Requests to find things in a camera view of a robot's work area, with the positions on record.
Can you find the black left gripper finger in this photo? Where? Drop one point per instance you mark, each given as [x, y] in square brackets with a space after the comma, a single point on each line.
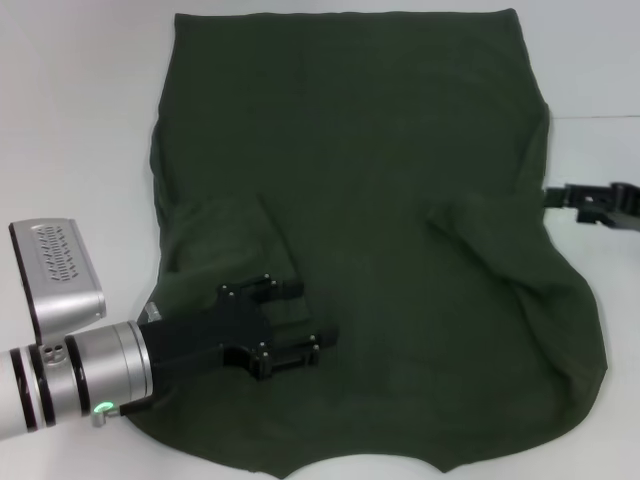
[265, 290]
[280, 357]

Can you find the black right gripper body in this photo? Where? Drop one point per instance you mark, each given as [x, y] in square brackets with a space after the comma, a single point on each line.
[627, 207]

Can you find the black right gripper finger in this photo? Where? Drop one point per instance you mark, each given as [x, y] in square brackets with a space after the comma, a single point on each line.
[557, 196]
[592, 215]

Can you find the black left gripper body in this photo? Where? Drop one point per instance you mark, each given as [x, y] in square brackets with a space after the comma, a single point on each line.
[200, 340]

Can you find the dark green shirt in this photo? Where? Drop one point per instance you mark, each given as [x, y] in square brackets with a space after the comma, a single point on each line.
[360, 165]

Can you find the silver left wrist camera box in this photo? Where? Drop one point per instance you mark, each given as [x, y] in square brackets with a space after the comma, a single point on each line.
[55, 280]

